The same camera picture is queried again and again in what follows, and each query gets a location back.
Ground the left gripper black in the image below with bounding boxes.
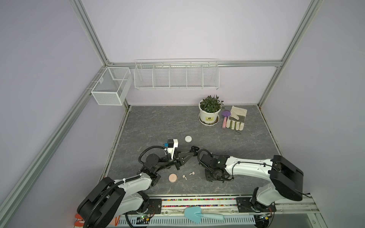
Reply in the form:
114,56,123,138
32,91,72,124
154,148,193,173

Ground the black earbud charging case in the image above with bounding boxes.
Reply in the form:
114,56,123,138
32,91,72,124
190,146,200,156

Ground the white earbud charging case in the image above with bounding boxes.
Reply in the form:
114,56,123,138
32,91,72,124
184,135,192,143

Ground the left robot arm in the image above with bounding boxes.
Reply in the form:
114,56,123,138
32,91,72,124
77,143,200,228

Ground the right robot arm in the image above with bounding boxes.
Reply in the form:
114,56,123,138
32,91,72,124
197,149,305,213

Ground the pink earbud charging case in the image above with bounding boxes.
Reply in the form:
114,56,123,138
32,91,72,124
168,173,178,183

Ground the teal garden trowel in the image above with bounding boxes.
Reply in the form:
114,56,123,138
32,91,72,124
184,206,224,224

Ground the white plant saucer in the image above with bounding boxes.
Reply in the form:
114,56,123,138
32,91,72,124
198,115,220,126

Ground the potted green plant white pot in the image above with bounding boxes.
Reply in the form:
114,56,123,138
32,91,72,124
199,95,223,121

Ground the purple pink garden trowel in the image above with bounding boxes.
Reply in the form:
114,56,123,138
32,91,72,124
222,110,231,129

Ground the white mesh box basket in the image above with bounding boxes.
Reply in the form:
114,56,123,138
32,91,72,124
91,67,133,106

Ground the orange white work glove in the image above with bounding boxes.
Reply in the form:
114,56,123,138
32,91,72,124
74,214,120,228

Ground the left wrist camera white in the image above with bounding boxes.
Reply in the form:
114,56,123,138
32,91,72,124
164,139,178,160

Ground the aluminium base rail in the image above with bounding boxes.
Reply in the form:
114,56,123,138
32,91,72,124
136,194,320,215

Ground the long white wire basket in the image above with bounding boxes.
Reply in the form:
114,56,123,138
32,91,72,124
134,59,220,90

